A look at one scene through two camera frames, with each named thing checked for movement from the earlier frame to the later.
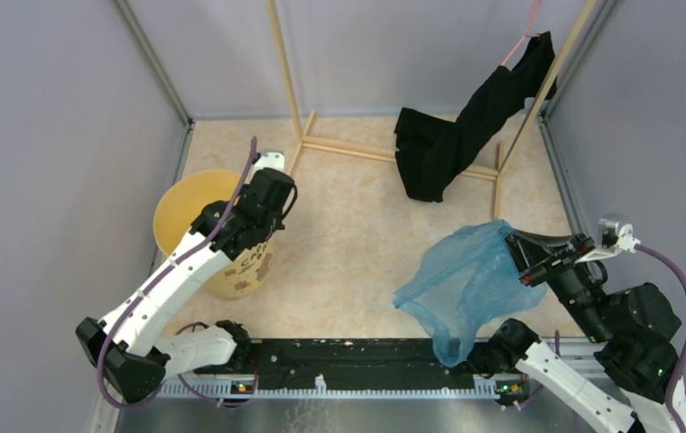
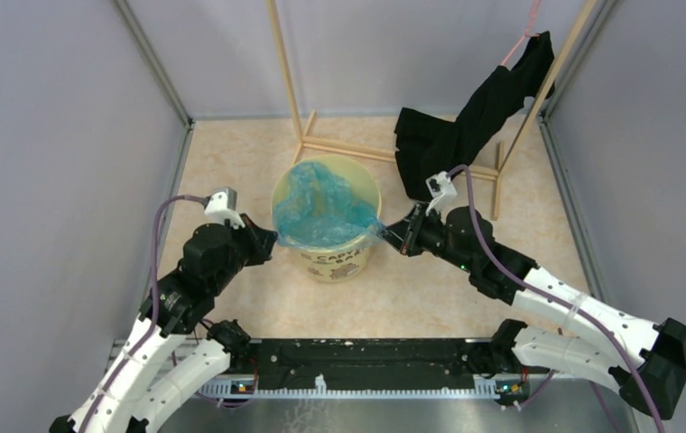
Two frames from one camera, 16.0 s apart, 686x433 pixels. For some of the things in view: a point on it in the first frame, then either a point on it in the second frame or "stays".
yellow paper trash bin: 176,209 to 347,262
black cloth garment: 432,152 stays
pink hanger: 529,32 stays
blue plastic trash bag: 465,285 to 314,206
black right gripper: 525,254 to 404,235
